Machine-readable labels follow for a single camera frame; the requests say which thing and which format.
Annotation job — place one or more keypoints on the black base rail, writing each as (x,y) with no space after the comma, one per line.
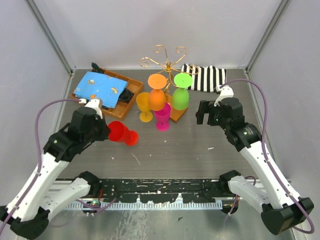
(159,190)

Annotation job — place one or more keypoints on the orange plastic wine glass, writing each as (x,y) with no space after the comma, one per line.
(156,98)

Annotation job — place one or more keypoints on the green plastic wine glass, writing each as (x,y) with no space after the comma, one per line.
(181,97)

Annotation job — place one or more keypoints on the gold wire glass rack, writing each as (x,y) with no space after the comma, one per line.
(169,71)

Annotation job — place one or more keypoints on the black white striped cloth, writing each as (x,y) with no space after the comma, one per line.
(205,79)

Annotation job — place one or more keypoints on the yellow plastic wine glass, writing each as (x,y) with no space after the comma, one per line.
(142,101)

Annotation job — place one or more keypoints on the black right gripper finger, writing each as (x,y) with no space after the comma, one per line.
(200,117)
(204,106)

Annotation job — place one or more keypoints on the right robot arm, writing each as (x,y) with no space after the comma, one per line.
(280,206)

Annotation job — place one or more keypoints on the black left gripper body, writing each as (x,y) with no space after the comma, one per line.
(99,133)

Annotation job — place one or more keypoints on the black item in tray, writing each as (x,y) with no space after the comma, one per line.
(126,96)

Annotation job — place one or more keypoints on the pink plastic wine glass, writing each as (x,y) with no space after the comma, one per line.
(162,118)

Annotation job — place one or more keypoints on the dark patterned cloth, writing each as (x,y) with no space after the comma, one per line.
(97,69)

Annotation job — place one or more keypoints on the blue patterned cloth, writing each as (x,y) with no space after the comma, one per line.
(96,85)

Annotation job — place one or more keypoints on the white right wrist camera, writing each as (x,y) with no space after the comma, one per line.
(224,92)

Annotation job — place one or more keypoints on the red plastic wine glass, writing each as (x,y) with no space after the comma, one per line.
(121,134)

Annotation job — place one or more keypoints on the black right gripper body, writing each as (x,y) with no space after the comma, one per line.
(215,118)

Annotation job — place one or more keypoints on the wooden compartment tray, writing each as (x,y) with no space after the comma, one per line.
(121,110)

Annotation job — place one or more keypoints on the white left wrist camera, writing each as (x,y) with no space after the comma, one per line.
(94,103)

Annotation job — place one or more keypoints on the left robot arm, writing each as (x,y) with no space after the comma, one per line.
(29,213)

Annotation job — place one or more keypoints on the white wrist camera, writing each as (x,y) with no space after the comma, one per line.
(94,103)
(224,92)

